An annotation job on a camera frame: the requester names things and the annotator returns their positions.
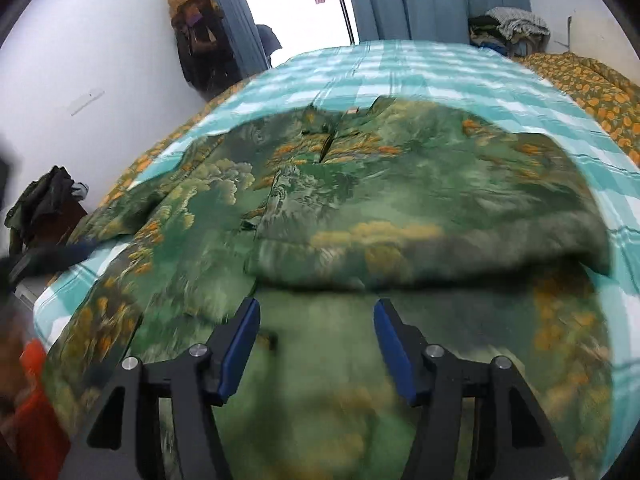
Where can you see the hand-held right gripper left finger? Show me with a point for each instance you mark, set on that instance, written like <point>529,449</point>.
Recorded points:
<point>240,350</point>

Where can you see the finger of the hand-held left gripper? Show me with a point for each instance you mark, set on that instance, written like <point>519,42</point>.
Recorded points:
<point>55,260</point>

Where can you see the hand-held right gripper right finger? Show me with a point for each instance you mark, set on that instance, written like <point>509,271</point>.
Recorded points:
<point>395,350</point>

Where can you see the green printed garment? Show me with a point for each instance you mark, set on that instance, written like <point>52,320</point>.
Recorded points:
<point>350,200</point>

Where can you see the pile of clothes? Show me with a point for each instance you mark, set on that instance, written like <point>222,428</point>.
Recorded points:
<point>510,27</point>

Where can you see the brown wooden cabinet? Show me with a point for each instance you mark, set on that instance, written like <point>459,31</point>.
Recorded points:
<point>50,232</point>

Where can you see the dark cloth on cabinet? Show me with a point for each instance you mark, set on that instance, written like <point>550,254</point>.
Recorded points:
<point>47,195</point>

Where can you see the person's orange clothing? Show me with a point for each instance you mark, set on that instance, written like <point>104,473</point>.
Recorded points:
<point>40,410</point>

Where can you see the dark hanging coat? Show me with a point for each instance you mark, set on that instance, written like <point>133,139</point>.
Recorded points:
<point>205,55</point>

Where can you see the teal checked bedsheet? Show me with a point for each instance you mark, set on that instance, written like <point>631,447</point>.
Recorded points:
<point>425,70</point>

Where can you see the narrow blue curtain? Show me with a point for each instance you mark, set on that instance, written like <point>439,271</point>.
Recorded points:
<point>235,20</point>

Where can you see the dark hanging cloth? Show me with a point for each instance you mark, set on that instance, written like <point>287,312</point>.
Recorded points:
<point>267,40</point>

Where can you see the metal pole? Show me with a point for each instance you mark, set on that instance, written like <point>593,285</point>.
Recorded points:
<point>346,15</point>

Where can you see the wide blue curtain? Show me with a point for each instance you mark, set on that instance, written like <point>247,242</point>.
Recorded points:
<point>425,0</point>

